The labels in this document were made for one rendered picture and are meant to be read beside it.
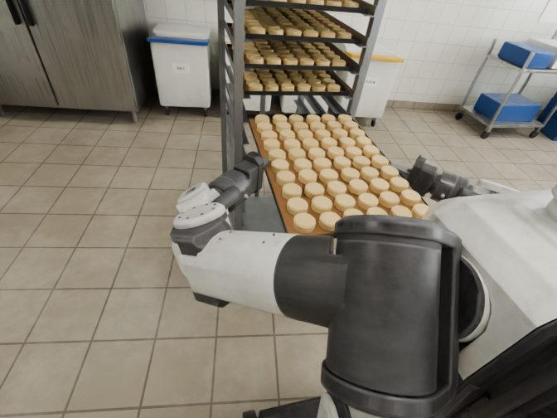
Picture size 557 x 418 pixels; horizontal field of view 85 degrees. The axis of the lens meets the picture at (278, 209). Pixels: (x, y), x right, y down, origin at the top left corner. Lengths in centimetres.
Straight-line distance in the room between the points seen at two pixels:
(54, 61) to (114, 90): 49
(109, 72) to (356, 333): 320
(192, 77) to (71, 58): 101
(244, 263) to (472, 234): 23
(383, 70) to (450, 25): 119
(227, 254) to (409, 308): 20
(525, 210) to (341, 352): 25
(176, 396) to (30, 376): 65
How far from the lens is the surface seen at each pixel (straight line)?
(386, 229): 25
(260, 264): 32
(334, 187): 81
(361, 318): 26
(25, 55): 358
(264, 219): 205
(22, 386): 190
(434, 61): 461
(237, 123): 118
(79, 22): 328
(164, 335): 178
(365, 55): 123
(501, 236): 35
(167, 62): 342
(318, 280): 28
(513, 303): 33
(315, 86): 126
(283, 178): 80
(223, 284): 36
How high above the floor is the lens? 156
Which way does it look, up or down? 41 degrees down
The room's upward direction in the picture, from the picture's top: 7 degrees clockwise
